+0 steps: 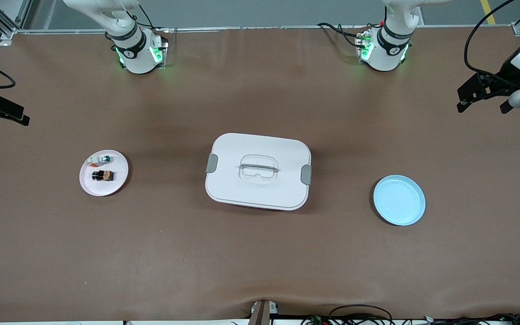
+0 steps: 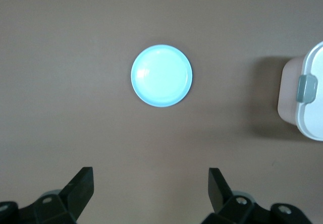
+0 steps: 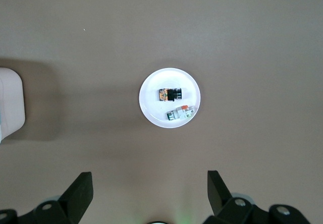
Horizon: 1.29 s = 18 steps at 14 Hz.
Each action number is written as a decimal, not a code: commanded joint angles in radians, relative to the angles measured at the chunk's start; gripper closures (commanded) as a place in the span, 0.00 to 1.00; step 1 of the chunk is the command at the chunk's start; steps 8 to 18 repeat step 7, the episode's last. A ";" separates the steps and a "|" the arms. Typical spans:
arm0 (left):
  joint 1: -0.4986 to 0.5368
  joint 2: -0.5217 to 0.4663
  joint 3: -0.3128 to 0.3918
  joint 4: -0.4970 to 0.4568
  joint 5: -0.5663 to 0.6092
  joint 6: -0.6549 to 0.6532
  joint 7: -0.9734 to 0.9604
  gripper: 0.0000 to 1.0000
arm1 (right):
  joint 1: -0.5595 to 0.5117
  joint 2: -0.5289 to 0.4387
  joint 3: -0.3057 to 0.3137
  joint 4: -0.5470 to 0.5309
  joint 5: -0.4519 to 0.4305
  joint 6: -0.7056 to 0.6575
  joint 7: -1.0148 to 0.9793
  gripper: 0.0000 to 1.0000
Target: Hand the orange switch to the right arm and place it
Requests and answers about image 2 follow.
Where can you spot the light blue round plate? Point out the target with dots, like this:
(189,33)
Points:
(161,76)

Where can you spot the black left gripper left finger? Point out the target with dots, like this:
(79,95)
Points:
(50,209)

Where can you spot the white lidded storage box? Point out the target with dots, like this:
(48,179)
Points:
(313,113)

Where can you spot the brown table mat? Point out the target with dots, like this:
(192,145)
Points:
(75,82)

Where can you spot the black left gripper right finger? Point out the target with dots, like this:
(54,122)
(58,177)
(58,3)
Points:
(239,209)

